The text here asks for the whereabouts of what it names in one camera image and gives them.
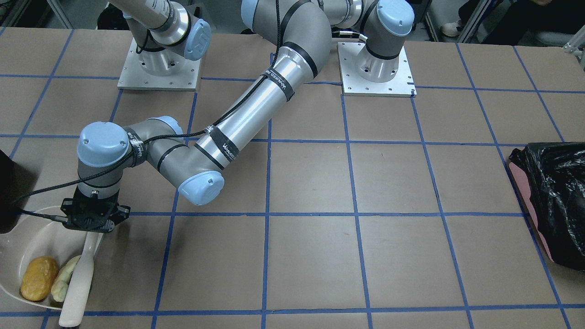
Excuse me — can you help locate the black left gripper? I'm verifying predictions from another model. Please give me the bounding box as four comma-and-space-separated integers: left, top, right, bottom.
60, 189, 130, 233

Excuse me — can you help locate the cream plastic dustpan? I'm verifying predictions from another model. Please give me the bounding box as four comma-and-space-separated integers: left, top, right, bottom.
0, 215, 86, 310

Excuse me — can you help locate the brown potato-like trash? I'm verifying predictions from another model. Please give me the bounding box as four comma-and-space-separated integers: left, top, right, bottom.
20, 256, 59, 302

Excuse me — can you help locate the pale yellow curved peel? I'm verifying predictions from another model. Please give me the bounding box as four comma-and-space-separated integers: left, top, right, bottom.
50, 255, 81, 302

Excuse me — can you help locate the cream hand brush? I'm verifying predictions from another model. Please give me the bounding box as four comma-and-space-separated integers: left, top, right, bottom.
58, 233, 104, 329

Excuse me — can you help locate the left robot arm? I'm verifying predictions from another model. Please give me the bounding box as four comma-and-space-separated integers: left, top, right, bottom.
49, 0, 415, 233

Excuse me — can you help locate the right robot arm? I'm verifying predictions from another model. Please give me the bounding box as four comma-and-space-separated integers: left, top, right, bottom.
111, 0, 212, 61

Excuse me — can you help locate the black-lined pink trash bin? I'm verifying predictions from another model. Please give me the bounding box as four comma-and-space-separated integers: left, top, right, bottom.
509, 142, 585, 271

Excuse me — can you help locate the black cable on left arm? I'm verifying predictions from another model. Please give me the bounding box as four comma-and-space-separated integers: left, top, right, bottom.
9, 0, 288, 222

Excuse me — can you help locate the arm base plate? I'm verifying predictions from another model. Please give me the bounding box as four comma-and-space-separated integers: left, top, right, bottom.
338, 42, 417, 97
117, 40, 201, 91

